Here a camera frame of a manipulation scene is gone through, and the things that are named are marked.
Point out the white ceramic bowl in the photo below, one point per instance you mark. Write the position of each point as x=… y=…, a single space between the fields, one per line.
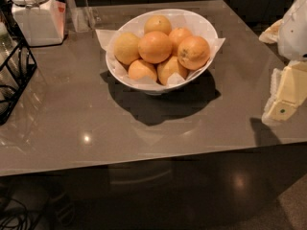
x=128 y=80

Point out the white paper bowl liner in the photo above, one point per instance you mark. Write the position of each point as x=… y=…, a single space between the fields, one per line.
x=105 y=37

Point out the black wire rack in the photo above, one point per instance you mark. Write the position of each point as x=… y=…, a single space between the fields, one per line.
x=17 y=63

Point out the white clip-top storage jar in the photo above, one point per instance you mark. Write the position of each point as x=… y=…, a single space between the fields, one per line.
x=40 y=21

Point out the clear acrylic stand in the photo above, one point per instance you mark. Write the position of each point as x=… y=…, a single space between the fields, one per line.
x=81 y=15

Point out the left yellowish orange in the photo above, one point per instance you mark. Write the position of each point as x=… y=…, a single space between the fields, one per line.
x=126 y=48

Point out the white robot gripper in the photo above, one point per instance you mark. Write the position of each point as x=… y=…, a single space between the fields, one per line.
x=294 y=35

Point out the large centre orange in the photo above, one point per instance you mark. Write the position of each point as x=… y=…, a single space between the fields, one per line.
x=155 y=47

